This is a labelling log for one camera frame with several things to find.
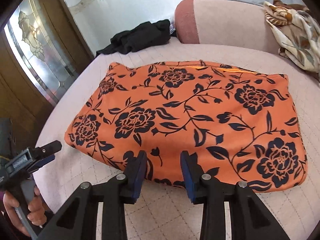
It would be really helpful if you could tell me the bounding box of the orange black floral shirt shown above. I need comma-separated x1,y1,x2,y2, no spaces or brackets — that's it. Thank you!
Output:
65,61,308,192

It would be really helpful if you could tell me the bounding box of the person left hand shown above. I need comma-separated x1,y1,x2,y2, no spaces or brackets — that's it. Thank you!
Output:
3,187,47,237

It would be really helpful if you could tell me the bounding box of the pink quilted bed mattress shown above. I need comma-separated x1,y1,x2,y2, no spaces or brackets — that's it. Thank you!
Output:
34,38,319,239

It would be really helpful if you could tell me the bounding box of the stained glass wooden door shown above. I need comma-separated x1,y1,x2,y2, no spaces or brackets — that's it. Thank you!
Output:
1,0,94,150

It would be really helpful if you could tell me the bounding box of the black crumpled garment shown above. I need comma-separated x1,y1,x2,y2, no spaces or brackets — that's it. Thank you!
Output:
96,20,170,57

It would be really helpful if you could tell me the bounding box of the pink bolster cushion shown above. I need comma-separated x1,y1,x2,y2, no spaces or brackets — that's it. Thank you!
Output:
174,0,280,55

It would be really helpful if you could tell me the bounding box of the cream floral blanket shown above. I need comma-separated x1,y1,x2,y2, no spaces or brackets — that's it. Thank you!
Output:
263,0,319,75

